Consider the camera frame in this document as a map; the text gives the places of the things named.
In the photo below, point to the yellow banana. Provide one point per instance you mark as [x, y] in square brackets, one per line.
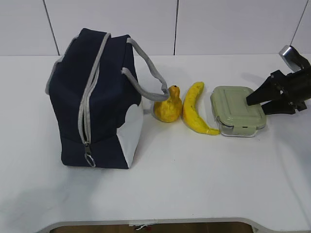
[190, 114]

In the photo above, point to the navy blue lunch bag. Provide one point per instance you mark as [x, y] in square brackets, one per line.
[97, 100]

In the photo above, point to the green lid glass container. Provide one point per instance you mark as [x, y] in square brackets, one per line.
[233, 115]

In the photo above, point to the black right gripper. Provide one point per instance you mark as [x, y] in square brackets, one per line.
[297, 88]

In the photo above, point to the yellow pear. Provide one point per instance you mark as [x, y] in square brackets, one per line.
[169, 110]

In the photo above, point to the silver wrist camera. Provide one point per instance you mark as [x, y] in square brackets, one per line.
[293, 59]

